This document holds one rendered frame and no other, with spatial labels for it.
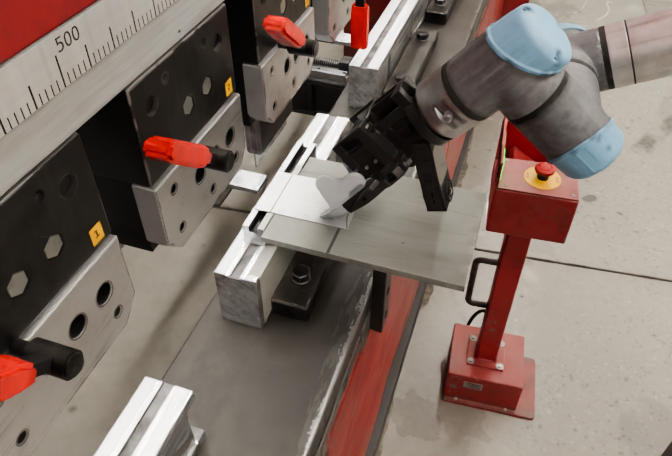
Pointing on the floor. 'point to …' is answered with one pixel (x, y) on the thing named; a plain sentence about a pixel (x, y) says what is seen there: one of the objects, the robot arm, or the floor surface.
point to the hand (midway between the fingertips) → (339, 201)
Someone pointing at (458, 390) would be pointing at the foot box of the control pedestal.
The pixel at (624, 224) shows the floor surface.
